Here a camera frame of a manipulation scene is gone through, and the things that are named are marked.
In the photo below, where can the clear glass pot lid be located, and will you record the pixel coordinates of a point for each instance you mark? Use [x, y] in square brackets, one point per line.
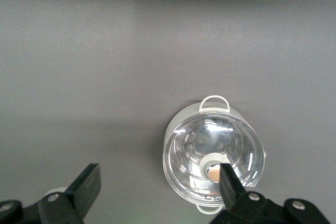
[189, 142]

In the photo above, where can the grey-green cooking pot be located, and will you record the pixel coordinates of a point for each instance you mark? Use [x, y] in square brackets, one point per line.
[181, 119]

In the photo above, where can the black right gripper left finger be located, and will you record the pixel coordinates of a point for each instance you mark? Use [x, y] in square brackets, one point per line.
[84, 192]

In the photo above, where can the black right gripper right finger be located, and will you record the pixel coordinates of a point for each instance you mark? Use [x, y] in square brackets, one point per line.
[232, 192]

